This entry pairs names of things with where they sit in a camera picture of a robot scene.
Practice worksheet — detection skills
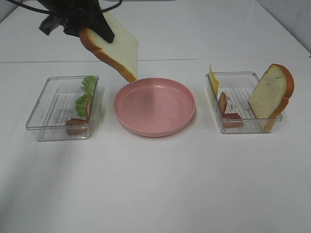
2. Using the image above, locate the clear plastic tray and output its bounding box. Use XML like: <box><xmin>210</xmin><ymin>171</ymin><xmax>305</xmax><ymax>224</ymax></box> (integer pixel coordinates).
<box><xmin>25</xmin><ymin>75</ymin><xmax>99</xmax><ymax>141</ymax></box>
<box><xmin>206</xmin><ymin>71</ymin><xmax>283</xmax><ymax>133</ymax></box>

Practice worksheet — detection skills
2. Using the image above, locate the left clear plastic tray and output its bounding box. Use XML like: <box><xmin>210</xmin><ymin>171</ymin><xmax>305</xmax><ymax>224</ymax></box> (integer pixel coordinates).
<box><xmin>25</xmin><ymin>75</ymin><xmax>99</xmax><ymax>141</ymax></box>

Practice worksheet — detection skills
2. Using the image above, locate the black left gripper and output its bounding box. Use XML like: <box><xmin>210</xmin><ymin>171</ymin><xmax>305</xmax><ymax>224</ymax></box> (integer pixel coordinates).
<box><xmin>39</xmin><ymin>0</ymin><xmax>115</xmax><ymax>44</ymax></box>

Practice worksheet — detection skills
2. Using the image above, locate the yellow cheese slice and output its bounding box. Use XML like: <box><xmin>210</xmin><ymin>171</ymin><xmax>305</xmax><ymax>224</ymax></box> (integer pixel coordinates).
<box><xmin>209</xmin><ymin>65</ymin><xmax>220</xmax><ymax>99</ymax></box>

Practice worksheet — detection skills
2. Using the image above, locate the bacon strip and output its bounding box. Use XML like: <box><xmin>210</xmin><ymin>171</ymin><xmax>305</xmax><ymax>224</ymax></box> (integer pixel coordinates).
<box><xmin>66</xmin><ymin>94</ymin><xmax>92</xmax><ymax>126</ymax></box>
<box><xmin>218</xmin><ymin>92</ymin><xmax>243</xmax><ymax>129</ymax></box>

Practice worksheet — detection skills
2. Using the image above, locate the right clear plastic tray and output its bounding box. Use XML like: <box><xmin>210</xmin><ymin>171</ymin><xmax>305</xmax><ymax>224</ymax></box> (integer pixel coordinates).
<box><xmin>206</xmin><ymin>71</ymin><xmax>283</xmax><ymax>133</ymax></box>

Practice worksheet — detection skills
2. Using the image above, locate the white bread slice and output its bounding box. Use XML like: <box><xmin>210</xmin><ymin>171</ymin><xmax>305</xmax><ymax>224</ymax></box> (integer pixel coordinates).
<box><xmin>248</xmin><ymin>64</ymin><xmax>294</xmax><ymax>132</ymax></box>
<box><xmin>79</xmin><ymin>12</ymin><xmax>138</xmax><ymax>82</ymax></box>

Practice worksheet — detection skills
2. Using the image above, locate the green lettuce leaf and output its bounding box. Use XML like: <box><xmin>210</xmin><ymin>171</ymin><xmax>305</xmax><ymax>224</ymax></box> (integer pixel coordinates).
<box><xmin>75</xmin><ymin>76</ymin><xmax>97</xmax><ymax>119</ymax></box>

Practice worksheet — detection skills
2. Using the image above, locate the pink round plate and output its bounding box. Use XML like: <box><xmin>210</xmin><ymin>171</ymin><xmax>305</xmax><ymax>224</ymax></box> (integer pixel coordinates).
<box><xmin>114</xmin><ymin>78</ymin><xmax>196</xmax><ymax>137</ymax></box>

